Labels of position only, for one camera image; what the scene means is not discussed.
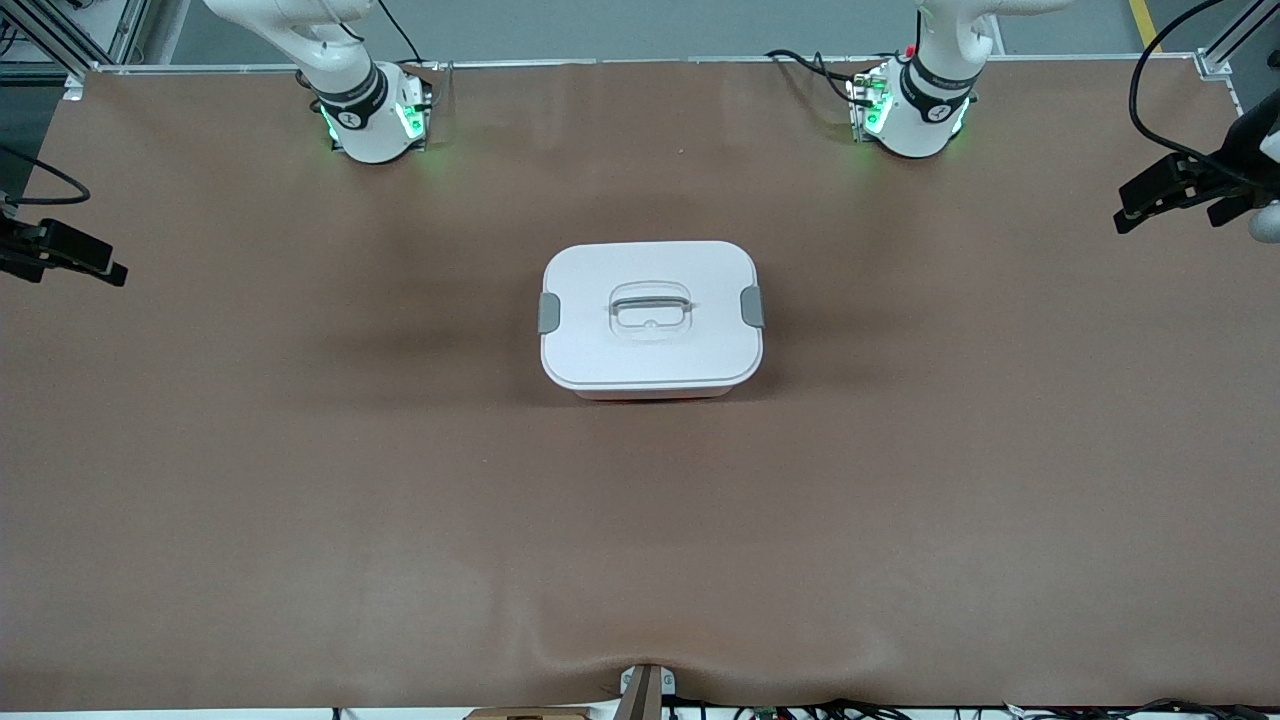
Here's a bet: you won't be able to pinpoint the white box lid grey clips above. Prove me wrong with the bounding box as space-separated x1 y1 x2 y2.
538 241 766 391

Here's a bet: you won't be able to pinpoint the pink plastic storage box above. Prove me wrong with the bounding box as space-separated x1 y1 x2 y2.
575 385 736 402

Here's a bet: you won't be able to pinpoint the brown table mat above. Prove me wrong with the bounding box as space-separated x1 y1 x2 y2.
0 58 1280 713

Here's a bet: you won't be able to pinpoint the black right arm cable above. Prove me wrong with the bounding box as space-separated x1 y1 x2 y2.
0 147 92 207

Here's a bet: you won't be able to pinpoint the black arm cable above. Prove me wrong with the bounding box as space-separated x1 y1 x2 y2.
1129 0 1280 193
0 147 92 207

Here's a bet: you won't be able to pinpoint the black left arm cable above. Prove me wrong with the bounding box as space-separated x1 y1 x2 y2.
1129 0 1280 193

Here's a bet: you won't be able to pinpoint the aluminium frame profile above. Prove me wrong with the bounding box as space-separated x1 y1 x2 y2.
1195 0 1280 81
0 0 151 101

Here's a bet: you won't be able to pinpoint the black base power cable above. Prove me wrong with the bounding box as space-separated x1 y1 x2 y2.
375 0 426 66
765 48 863 106

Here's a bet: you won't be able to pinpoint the metal clamp bracket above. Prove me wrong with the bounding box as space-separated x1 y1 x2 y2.
618 664 677 720

